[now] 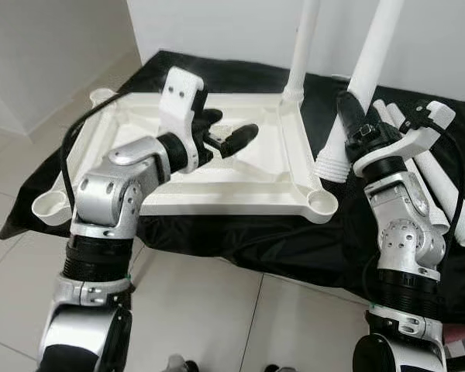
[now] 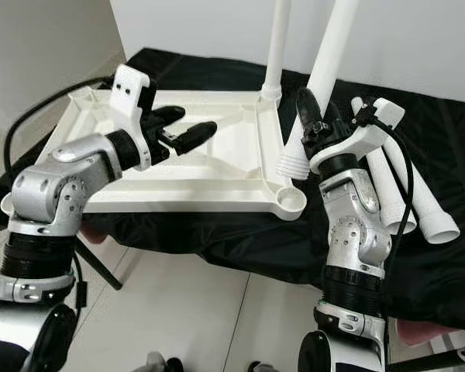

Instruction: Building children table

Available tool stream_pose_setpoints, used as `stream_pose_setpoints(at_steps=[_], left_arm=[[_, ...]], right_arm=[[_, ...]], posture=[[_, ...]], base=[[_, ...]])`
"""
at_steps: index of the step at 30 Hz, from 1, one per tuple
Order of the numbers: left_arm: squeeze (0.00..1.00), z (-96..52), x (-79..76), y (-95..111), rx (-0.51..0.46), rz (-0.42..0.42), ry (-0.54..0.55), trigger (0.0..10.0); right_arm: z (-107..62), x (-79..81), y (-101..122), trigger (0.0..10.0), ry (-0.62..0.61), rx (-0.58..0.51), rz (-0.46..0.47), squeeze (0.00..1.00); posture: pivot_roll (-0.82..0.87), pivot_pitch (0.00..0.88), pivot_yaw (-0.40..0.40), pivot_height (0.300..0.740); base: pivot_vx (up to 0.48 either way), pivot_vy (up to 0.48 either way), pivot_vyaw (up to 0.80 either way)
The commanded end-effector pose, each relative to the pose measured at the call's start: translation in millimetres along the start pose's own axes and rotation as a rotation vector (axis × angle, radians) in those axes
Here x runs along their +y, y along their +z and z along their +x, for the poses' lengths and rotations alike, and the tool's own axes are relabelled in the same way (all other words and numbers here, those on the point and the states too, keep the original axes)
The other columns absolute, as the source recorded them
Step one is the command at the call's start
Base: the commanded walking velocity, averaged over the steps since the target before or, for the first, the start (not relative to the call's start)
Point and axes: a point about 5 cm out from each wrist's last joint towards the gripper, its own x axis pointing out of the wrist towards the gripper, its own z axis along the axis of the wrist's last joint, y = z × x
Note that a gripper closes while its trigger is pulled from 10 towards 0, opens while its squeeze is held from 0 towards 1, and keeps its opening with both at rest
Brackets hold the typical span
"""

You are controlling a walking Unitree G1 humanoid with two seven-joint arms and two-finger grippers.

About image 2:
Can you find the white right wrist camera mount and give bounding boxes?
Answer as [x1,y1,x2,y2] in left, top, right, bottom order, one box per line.
[308,98,405,175]

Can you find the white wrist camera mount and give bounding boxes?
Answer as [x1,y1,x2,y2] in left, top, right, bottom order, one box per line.
[112,64,160,148]
[308,98,405,175]

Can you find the black tablecloth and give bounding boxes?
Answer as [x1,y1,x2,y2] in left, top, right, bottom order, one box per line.
[0,48,465,334]

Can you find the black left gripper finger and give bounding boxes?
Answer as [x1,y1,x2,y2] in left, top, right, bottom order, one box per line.
[177,121,219,156]
[153,105,186,129]

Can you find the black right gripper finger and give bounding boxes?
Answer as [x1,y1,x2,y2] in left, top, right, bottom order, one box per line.
[296,88,326,140]

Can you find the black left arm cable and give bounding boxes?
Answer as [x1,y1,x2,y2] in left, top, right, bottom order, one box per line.
[4,76,113,152]

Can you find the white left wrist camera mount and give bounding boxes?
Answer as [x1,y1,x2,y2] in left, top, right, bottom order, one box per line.
[112,64,160,148]

